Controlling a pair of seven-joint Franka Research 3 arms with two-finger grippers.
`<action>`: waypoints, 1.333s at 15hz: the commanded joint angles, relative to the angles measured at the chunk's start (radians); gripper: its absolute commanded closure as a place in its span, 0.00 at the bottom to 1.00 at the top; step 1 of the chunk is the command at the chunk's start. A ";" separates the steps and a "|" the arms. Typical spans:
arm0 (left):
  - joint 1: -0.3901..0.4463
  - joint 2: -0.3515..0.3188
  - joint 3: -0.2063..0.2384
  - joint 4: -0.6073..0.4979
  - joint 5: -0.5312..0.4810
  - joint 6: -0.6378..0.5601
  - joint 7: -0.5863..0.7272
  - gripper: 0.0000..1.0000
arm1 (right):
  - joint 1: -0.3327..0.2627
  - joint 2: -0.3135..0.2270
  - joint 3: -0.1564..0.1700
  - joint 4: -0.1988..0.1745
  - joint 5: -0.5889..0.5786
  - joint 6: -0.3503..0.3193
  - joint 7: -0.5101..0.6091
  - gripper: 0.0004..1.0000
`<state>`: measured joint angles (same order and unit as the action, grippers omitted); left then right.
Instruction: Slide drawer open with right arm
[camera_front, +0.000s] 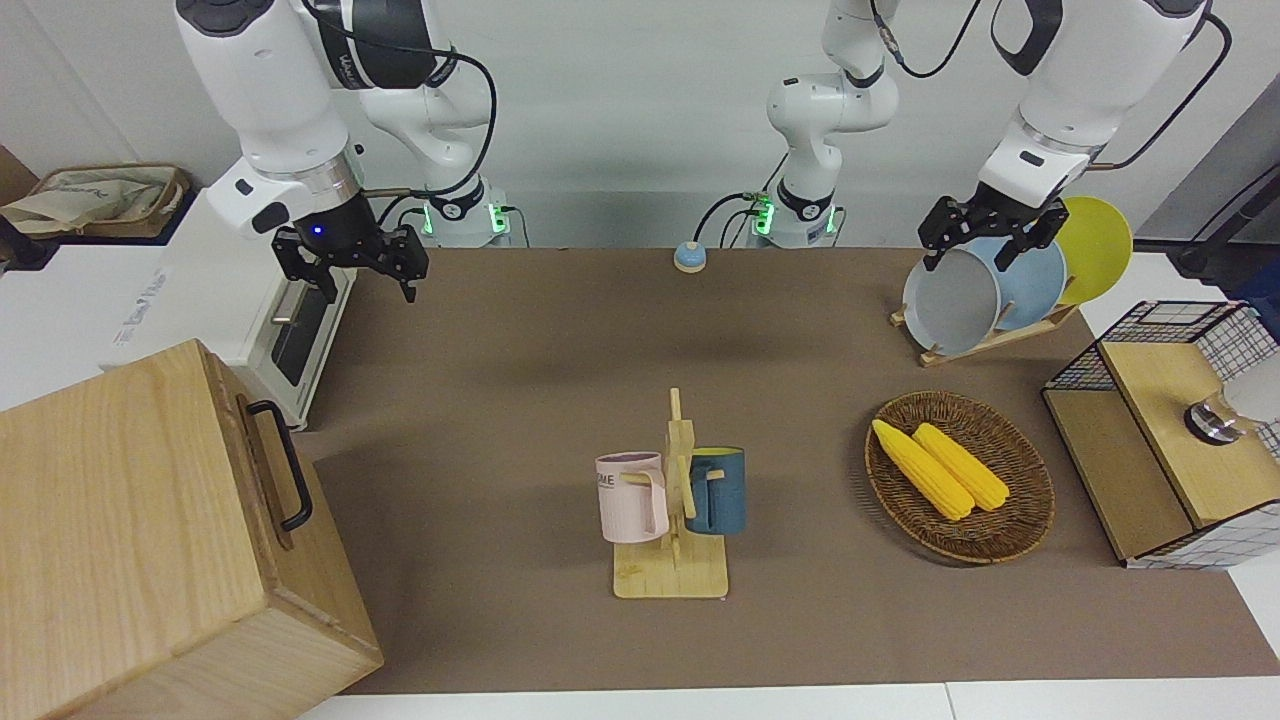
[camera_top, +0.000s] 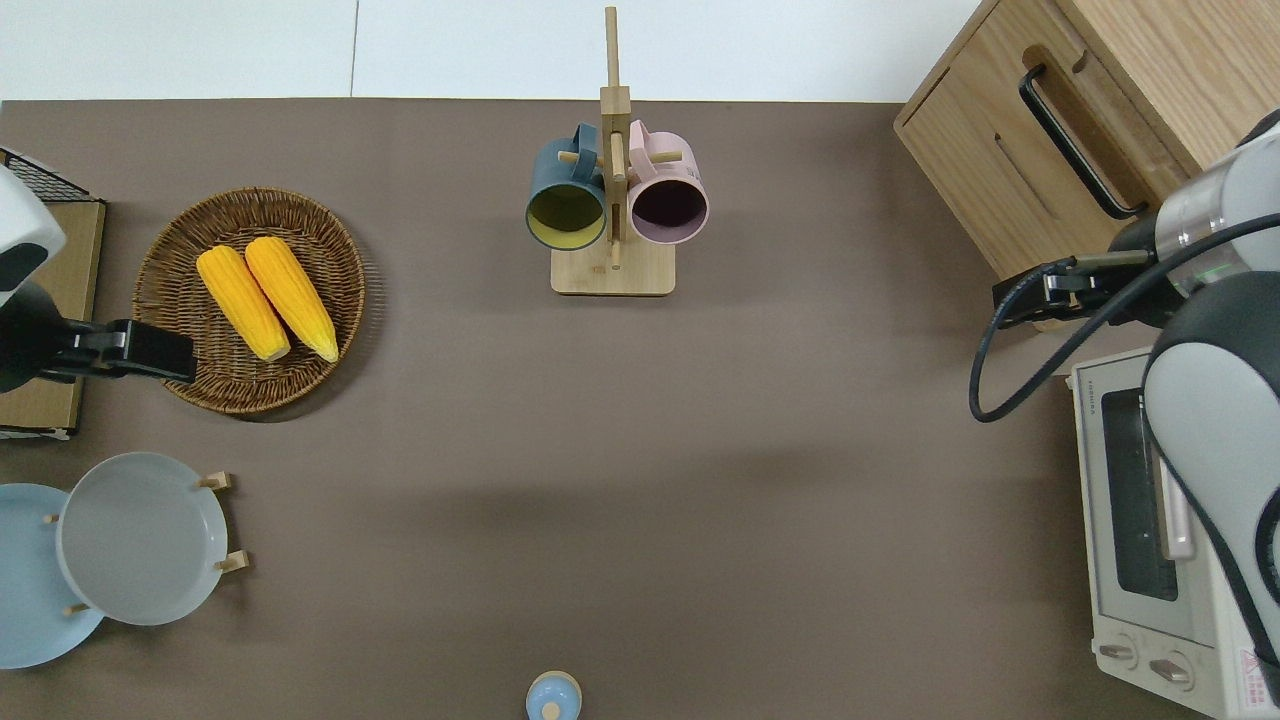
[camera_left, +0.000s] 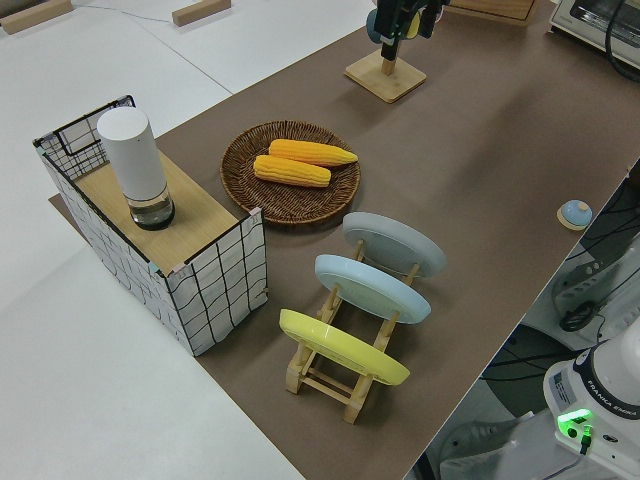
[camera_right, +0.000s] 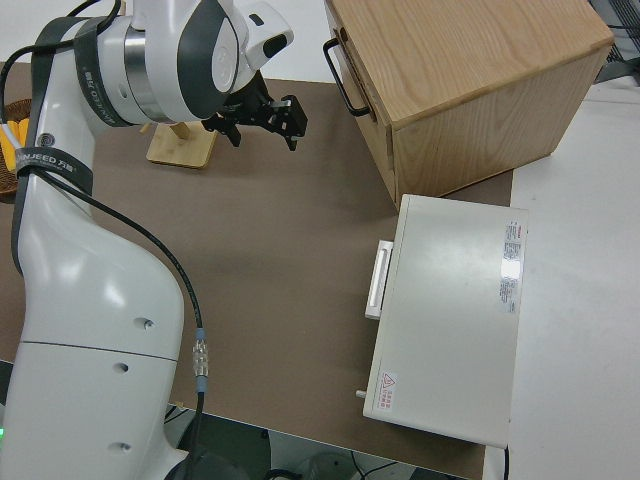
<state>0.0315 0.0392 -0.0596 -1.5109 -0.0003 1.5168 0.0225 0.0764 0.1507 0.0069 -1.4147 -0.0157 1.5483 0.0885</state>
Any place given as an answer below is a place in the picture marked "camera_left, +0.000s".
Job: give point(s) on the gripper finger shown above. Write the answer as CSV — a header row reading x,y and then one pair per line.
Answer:
x,y
431,17
388,20

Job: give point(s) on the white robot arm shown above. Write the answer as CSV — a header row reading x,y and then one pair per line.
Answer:
x,y
610,370

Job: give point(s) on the wooden drawer cabinet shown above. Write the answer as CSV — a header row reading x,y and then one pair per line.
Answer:
x,y
492,11

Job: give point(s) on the dark blue mug yellow inside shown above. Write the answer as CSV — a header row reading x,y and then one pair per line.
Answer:
x,y
372,25

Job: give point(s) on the wooden mug tree stand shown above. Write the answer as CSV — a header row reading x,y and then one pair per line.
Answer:
x,y
385,82

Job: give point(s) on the brown table mat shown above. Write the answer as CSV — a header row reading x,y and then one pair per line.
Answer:
x,y
475,150

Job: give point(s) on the yellow corn cob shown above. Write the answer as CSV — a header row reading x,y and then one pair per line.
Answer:
x,y
290,171
310,152

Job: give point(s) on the cream toaster oven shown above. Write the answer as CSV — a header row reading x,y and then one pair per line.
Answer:
x,y
585,20

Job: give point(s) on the light wooden block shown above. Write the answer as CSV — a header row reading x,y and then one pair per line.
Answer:
x,y
200,12
35,16

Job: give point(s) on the round wicker basket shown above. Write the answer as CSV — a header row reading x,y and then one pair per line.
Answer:
x,y
295,205

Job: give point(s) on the grey plate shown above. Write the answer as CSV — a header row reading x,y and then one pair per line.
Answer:
x,y
395,245

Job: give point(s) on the blue call bell wooden base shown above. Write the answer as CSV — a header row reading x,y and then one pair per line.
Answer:
x,y
576,212

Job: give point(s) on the light blue plate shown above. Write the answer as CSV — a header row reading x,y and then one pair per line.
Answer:
x,y
370,287

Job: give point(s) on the white cylinder bottle clear base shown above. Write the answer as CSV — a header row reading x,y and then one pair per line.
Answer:
x,y
131,155

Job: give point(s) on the yellow plate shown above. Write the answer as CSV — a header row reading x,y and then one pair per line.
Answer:
x,y
340,347

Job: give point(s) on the wooden plate rack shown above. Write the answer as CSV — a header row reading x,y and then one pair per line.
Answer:
x,y
325,387

